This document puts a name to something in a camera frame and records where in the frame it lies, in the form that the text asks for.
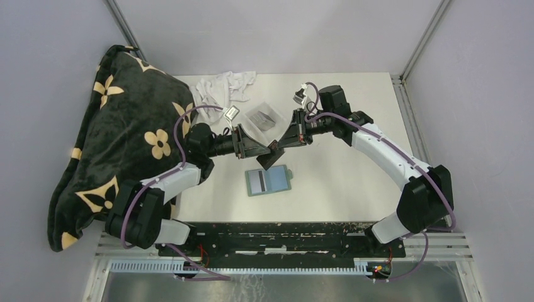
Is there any black credit card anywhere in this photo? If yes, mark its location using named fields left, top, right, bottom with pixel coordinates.
left=256, top=140, right=285, bottom=171

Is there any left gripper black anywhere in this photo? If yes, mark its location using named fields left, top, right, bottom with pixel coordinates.
left=206, top=124, right=271, bottom=159

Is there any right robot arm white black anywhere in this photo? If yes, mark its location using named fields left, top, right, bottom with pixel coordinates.
left=277, top=82, right=457, bottom=257

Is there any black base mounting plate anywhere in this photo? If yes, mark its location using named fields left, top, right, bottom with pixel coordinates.
left=178, top=221, right=406, bottom=269

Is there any silver VIP credit card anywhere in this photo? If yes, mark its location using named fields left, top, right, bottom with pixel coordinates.
left=245, top=169, right=267, bottom=196

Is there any stack of credit cards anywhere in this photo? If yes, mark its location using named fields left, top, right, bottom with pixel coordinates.
left=250, top=111, right=276, bottom=131

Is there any purple cable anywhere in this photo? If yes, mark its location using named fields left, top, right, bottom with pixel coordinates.
left=304, top=82, right=458, bottom=283
left=120, top=104, right=231, bottom=282

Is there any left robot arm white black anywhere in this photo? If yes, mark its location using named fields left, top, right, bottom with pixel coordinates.
left=105, top=123, right=274, bottom=256

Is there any green leather card holder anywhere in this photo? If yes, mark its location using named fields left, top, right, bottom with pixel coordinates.
left=244, top=165, right=293, bottom=197

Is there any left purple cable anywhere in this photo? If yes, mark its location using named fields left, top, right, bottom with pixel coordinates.
left=120, top=104, right=231, bottom=282

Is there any aluminium rail frame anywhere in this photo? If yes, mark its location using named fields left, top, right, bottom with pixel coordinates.
left=81, top=0, right=487, bottom=302

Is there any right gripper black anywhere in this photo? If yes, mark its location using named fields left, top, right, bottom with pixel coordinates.
left=277, top=108, right=334, bottom=148

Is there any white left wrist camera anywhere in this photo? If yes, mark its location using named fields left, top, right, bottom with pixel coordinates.
left=224, top=106, right=240, bottom=121

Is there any clear plastic card box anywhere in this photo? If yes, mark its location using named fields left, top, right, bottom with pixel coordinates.
left=246, top=101, right=288, bottom=142

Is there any black floral blanket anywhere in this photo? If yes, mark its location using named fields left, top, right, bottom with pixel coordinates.
left=47, top=45, right=196, bottom=252

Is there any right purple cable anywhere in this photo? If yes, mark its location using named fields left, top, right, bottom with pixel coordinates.
left=304, top=82, right=458, bottom=283

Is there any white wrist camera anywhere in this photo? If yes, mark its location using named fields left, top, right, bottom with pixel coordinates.
left=292, top=83, right=309, bottom=106
left=224, top=106, right=240, bottom=121

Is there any white crumpled cloth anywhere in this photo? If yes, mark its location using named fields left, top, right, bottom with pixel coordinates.
left=190, top=71, right=257, bottom=108

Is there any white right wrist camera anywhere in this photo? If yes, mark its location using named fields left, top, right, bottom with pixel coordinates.
left=292, top=83, right=309, bottom=106

